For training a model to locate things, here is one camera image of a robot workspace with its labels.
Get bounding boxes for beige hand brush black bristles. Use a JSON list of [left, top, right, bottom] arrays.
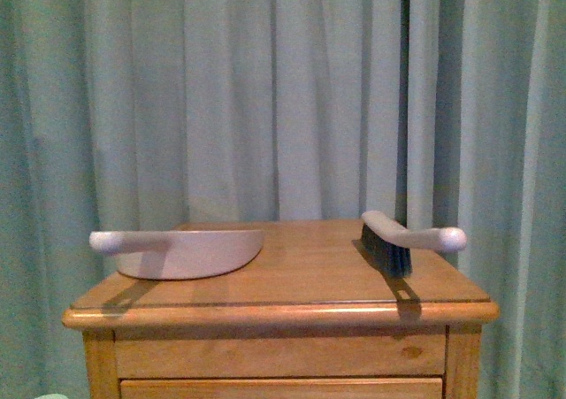
[[361, 211, 468, 278]]

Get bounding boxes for beige plastic dustpan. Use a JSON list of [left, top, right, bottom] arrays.
[[89, 229, 264, 280]]

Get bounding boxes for wooden nightstand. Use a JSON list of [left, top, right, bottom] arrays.
[[62, 219, 499, 398]]

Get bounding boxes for light green curtain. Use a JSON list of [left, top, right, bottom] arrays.
[[1, 0, 565, 398]]

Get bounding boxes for wooden nightstand drawer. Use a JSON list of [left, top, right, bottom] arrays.
[[120, 378, 443, 398]]

